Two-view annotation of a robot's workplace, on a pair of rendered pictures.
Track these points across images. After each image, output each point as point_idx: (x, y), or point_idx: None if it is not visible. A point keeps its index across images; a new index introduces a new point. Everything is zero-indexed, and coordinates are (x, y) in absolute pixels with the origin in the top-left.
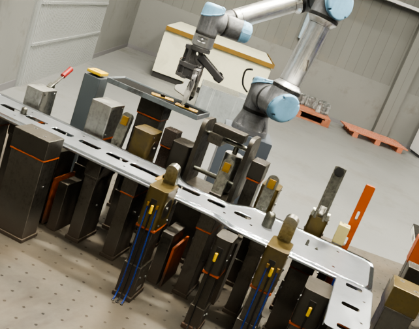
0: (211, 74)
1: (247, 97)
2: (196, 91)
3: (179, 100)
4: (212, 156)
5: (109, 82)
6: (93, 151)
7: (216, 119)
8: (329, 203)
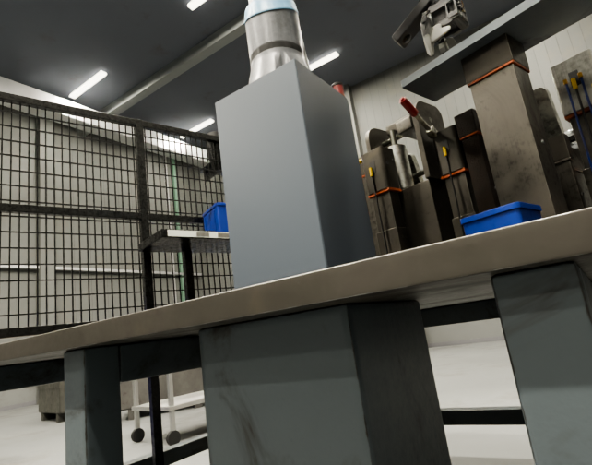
0: (415, 35)
1: (300, 36)
2: (424, 42)
3: (448, 53)
4: (319, 152)
5: (591, 12)
6: (575, 146)
7: (413, 104)
8: None
